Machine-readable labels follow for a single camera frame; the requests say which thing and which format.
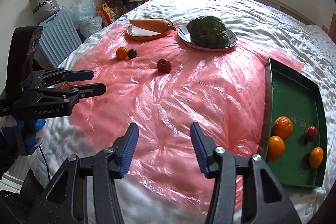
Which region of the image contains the small mandarin orange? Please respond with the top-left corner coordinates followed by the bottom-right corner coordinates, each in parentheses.
top-left (309, 147), bottom-right (324, 168)

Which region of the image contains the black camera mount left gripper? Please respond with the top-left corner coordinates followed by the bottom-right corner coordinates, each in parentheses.
top-left (5, 26), bottom-right (43, 95)

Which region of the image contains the grey printed bag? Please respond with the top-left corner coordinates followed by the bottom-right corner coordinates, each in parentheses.
top-left (30, 0), bottom-right (60, 24)

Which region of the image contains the red yellow snack package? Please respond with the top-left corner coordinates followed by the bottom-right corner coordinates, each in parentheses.
top-left (96, 1), bottom-right (117, 27)

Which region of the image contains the orange rimmed oval plate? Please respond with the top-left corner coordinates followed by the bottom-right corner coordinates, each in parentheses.
top-left (126, 24), bottom-right (172, 42)

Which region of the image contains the large orange carrot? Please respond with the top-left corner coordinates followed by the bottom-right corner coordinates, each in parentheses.
top-left (129, 18), bottom-right (176, 33)

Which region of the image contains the light blue suitcase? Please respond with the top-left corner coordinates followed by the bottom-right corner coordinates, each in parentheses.
top-left (39, 10), bottom-right (82, 67)

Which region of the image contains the small orange tangerine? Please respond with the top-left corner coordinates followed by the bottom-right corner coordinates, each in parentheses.
top-left (116, 47), bottom-right (128, 60)

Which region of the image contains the blue gloved left hand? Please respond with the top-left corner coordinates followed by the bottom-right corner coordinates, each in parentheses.
top-left (1, 116), bottom-right (46, 156)

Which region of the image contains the wooden headboard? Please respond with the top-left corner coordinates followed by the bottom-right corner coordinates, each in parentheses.
top-left (322, 13), bottom-right (336, 43)

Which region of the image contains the green rectangular tray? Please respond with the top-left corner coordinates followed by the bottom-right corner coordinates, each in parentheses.
top-left (258, 58), bottom-right (327, 189)

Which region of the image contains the dark green leafy vegetable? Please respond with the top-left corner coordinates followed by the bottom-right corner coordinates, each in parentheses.
top-left (186, 15), bottom-right (230, 49)

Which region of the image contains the pink plastic sheet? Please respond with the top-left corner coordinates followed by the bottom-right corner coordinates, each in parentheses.
top-left (71, 25), bottom-right (302, 213)

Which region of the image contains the translucent blue plastic bag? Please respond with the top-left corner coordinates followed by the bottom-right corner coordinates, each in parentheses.
top-left (62, 0), bottom-right (102, 39)

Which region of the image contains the smooth orange in tray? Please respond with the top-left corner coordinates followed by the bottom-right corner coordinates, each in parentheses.
top-left (267, 136), bottom-right (285, 161)

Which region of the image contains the large textured orange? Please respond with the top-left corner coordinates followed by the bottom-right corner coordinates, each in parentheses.
top-left (272, 116), bottom-right (293, 140)

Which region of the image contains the white dark-rimmed plate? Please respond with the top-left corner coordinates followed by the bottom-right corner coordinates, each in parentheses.
top-left (177, 24), bottom-right (238, 52)

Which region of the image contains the dark purple plum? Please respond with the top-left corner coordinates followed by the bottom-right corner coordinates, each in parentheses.
top-left (127, 49), bottom-right (138, 59)

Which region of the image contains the small red apple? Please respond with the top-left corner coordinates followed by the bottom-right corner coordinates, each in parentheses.
top-left (157, 59), bottom-right (172, 73)

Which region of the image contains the large red apple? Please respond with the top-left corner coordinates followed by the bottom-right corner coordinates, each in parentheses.
top-left (305, 126), bottom-right (318, 142)

